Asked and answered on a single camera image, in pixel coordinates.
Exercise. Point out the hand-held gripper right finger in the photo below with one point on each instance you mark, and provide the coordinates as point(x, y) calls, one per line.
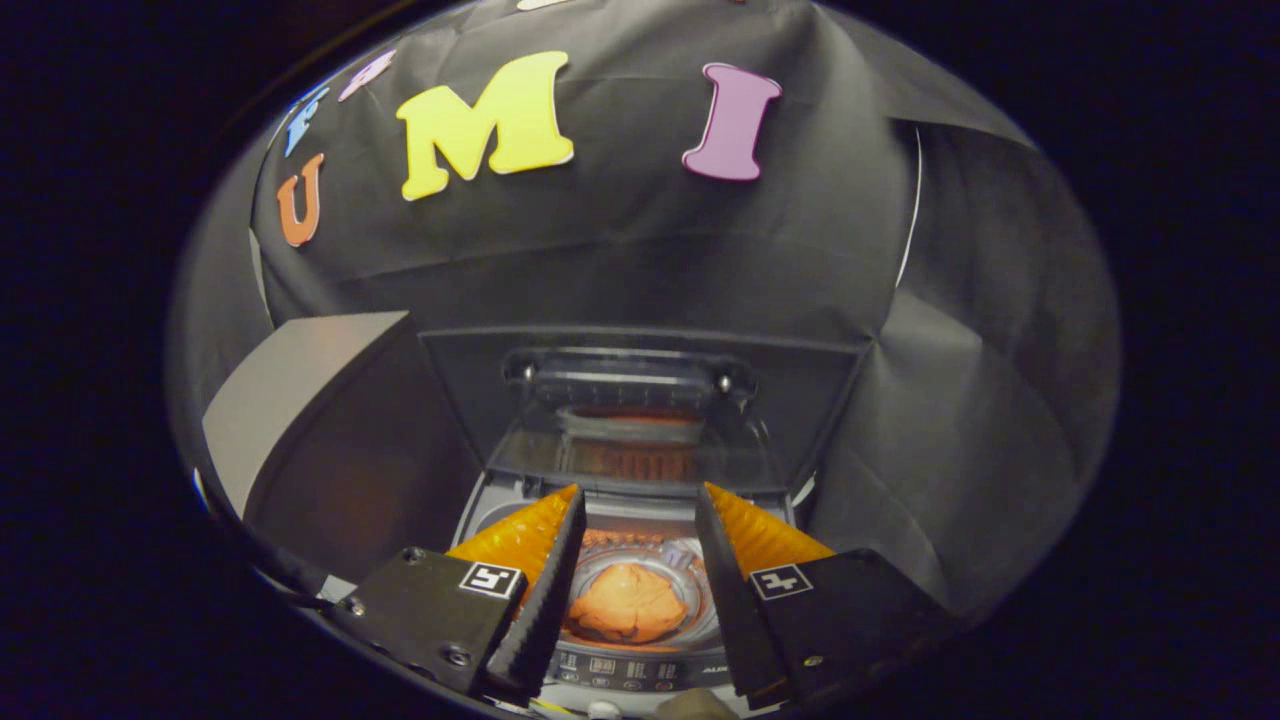
point(725, 600)

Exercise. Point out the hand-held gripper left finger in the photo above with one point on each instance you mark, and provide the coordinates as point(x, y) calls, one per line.
point(550, 600)

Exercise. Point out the orange polo shirt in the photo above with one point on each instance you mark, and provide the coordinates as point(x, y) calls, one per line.
point(628, 605)

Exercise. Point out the grey washing machine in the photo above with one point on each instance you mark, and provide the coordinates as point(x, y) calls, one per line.
point(640, 515)

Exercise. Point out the dark washing machine lid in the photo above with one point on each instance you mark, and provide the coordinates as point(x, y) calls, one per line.
point(470, 400)

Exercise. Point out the white cabinet with dark top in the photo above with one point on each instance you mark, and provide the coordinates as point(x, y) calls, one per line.
point(290, 380)

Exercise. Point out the black backdrop cloth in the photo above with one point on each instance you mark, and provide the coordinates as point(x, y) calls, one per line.
point(650, 260)

